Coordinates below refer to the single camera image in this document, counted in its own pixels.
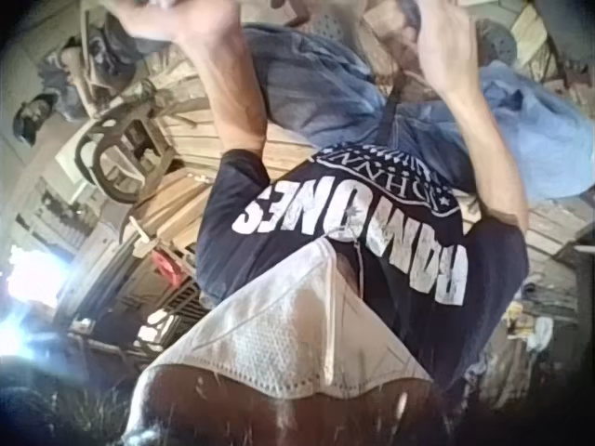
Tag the person's right hand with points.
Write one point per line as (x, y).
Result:
(446, 46)

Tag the person's left hand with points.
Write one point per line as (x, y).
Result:
(176, 18)

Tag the grey round stool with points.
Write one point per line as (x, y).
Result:
(499, 42)

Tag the light wooden board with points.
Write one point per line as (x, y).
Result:
(532, 32)

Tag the white perforated plastic stool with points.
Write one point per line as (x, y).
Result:
(331, 27)

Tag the light blue cloth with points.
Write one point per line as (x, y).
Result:
(548, 130)

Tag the person's legs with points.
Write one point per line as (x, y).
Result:
(316, 93)

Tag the wooden slatted pallet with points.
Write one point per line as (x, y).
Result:
(555, 232)

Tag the shelf with bottles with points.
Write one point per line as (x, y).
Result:
(60, 218)

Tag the heap of plastic bags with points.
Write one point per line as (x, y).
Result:
(530, 325)

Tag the dark curved wooden chair frame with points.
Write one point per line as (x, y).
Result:
(100, 135)

